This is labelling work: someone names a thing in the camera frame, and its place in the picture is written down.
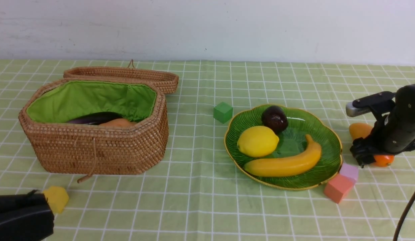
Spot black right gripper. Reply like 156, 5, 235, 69
350, 111, 415, 168

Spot orange toy mango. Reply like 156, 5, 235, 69
349, 123, 395, 167

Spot yellow toy banana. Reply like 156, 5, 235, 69
244, 134, 322, 177

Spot dark purple toy mangosteen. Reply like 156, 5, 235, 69
261, 105, 288, 134

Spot yellow toy lemon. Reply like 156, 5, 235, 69
237, 126, 279, 158

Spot brown toy potato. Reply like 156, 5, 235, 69
99, 118, 137, 128

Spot purple toy eggplant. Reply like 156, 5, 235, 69
66, 111, 123, 125

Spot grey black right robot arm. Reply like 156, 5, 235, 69
346, 84, 415, 167

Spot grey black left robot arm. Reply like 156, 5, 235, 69
0, 190, 55, 241

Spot lilac foam cube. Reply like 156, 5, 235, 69
339, 163, 359, 184

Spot pink foam cube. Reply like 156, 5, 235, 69
324, 174, 354, 204

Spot green glass leaf plate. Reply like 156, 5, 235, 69
223, 104, 343, 191

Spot green foam cube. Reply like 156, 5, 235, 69
213, 102, 233, 124

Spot green checkered tablecloth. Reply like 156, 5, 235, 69
0, 59, 415, 241

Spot woven wicker basket lid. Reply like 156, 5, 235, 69
63, 60, 179, 94

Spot woven wicker basket green lining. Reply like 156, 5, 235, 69
18, 78, 169, 176

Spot yellow foam block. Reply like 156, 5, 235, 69
42, 186, 69, 214

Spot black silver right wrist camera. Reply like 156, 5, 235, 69
345, 91, 396, 125

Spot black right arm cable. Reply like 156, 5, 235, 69
392, 181, 415, 241

